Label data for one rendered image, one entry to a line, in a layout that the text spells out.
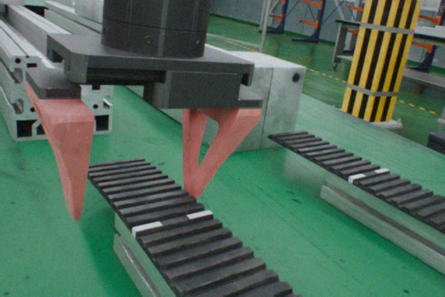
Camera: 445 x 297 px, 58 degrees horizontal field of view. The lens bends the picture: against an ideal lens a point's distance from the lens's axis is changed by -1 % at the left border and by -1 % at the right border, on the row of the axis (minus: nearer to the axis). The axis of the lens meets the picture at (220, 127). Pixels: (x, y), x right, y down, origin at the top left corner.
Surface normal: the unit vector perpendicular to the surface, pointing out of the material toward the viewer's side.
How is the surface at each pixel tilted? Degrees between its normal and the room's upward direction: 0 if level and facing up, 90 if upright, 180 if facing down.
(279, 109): 90
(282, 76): 90
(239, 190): 0
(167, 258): 1
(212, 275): 1
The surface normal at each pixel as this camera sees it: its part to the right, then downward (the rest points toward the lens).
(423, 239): -0.83, 0.07
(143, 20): -0.07, 0.29
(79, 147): 0.45, 0.65
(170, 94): 0.54, 0.33
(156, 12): 0.18, 0.32
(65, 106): 0.15, -0.94
